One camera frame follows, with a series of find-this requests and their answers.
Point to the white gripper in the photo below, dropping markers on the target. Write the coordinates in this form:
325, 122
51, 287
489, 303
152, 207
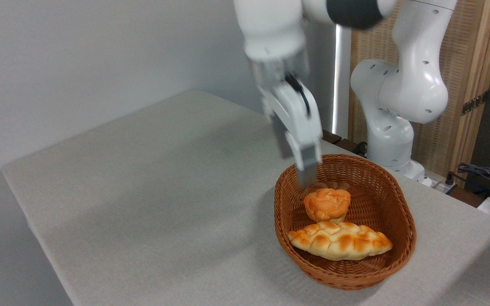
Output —
296, 114

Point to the round orange bread bun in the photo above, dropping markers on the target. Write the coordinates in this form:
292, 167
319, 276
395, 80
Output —
327, 204

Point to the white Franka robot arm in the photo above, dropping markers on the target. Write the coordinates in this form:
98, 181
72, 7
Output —
402, 85

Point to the long braided bread loaf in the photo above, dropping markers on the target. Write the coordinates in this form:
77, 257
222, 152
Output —
340, 241

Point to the brown wicker basket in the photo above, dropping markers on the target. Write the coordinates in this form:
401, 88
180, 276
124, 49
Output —
381, 204

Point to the dark brown wooden block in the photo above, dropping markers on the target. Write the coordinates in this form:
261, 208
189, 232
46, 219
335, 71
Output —
347, 145
331, 137

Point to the white vertical pole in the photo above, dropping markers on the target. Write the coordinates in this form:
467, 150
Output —
342, 76

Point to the grey tablecloth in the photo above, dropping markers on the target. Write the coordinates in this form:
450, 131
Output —
143, 204

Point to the metal screen hinge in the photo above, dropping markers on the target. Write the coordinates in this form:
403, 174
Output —
474, 103

